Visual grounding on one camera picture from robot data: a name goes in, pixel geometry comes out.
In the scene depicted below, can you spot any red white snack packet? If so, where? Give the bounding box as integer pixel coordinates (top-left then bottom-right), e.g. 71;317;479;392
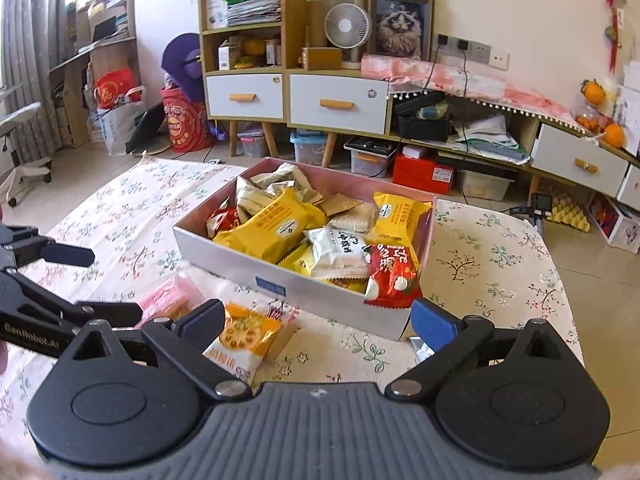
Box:
205;198;240;240

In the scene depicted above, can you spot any white black-lettered snack packet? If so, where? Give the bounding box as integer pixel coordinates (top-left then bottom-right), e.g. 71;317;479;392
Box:
305;226;369;278

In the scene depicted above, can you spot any beige printed snack packet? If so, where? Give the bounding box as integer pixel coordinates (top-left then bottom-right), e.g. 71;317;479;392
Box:
250;162;311;198

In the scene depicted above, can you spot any gold yellow chip bag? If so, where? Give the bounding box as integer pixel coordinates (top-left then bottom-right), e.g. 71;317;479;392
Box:
278;243;368;294

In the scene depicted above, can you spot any orange cracker snack packet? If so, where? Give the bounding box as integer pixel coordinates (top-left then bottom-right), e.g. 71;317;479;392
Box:
203;302;282;385

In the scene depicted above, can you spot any red strawberry snack packet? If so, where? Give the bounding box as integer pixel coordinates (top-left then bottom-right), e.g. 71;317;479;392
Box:
364;245;422;309

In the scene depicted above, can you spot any pink cardboard tray box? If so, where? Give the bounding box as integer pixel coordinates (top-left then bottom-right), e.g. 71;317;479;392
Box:
174;164;436;340

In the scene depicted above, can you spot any large yellow snack packet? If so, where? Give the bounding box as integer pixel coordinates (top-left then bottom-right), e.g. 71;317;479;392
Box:
214;188;328;263

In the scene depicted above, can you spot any clear rice cracker packet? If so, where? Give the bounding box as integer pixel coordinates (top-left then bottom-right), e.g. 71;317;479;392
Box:
328;203;378;234

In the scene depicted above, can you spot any red cardboard box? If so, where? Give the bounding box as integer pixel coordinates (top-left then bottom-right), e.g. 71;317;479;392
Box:
393;155;454;195

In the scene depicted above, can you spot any red printed bag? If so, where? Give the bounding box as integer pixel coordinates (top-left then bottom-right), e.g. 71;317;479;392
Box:
160;88;213;154

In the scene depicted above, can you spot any orange fruit lower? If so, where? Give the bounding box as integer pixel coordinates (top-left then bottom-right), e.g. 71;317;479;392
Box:
602;122;626;150

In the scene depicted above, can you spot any orange fruit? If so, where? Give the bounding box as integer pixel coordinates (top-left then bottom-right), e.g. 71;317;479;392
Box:
602;122;626;150
580;79;606;107

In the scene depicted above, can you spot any pink cloth on cabinet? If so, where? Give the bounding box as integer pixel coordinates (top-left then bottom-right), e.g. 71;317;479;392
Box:
360;54;587;134

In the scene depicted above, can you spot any purple plush toy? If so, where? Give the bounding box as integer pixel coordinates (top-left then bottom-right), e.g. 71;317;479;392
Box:
160;32;205;103

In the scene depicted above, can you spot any wooden cabinet with white drawers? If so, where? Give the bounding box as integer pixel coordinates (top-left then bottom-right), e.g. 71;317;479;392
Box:
198;0;639;207

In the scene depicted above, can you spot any orange fruit upper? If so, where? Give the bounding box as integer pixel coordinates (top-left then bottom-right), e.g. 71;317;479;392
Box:
580;79;606;107

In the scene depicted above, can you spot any framed cat picture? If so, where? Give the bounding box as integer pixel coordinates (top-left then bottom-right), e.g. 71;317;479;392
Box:
363;0;435;62

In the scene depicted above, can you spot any small white desk fan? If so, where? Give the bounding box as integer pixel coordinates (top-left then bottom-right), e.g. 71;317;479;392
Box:
324;3;371;70

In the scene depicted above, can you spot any wall power outlet strip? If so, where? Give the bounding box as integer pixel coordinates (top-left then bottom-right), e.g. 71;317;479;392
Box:
434;34;510;72

